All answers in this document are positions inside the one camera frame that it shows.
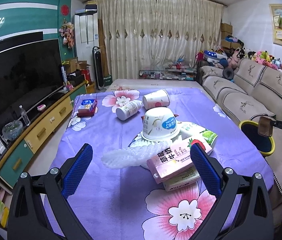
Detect small yellow medicine box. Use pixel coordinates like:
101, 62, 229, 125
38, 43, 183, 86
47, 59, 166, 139
163, 166, 200, 192

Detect white green plastic bag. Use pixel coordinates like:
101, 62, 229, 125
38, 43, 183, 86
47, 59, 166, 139
128, 121, 219, 153

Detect pink strawberry milk carton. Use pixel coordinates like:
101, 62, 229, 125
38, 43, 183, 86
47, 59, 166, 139
146, 134, 213, 184

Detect white upturned paper bowl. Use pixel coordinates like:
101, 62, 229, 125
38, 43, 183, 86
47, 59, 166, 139
141, 107, 180, 142

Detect white pink paper cup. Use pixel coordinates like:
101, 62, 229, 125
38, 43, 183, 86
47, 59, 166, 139
143, 89, 170, 110

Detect white foam fruit net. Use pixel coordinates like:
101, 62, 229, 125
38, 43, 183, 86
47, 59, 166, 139
101, 140, 172, 169

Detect yellow rim trash bin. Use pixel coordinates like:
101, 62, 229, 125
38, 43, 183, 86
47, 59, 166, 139
239, 120, 276, 158

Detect beige sofa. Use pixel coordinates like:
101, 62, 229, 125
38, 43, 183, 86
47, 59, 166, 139
198, 57, 282, 210

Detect yellow green tv cabinet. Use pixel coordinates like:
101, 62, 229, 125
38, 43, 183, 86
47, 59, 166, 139
0, 81, 87, 189

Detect pile of plush toys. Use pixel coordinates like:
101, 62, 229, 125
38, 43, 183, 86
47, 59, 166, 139
196, 45, 282, 80

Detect glass ashtray bowl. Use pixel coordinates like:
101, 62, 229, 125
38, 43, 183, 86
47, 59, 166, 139
2, 120, 23, 141

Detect low glass coffee table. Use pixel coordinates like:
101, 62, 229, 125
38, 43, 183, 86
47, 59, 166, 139
139, 68, 196, 81

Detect stacked cardboard boxes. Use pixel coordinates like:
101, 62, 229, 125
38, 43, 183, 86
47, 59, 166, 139
221, 23, 244, 50

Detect clear water bottle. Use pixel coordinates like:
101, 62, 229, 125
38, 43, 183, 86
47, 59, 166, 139
19, 105, 30, 126

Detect purple floral tablecloth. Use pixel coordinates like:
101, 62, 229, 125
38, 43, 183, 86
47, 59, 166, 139
52, 88, 274, 239

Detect red flat box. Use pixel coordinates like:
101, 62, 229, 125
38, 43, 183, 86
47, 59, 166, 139
77, 105, 97, 117

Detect blue snack box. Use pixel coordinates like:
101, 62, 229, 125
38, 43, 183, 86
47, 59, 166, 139
78, 99, 97, 113

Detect white pill bottle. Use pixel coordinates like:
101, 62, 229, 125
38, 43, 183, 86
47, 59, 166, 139
116, 100, 142, 121

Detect large black television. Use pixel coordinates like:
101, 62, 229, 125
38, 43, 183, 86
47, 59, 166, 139
0, 39, 63, 133

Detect cream curtains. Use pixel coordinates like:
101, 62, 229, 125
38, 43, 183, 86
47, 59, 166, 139
97, 0, 225, 80

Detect black tower fan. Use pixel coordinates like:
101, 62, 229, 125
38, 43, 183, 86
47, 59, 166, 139
92, 46, 104, 90

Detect artificial flower decoration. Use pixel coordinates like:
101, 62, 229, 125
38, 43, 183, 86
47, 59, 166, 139
59, 18, 74, 49

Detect white standing air conditioner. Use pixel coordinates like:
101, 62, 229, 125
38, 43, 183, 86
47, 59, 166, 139
74, 4, 99, 81

